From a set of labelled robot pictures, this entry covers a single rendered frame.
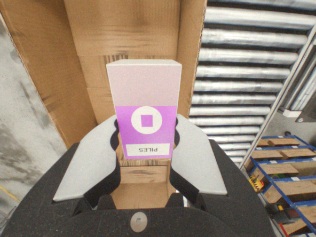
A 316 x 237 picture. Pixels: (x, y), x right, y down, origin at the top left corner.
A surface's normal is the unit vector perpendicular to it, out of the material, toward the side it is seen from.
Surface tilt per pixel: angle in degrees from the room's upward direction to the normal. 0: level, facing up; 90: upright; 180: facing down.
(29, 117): 0
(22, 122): 0
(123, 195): 89
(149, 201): 90
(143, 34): 1
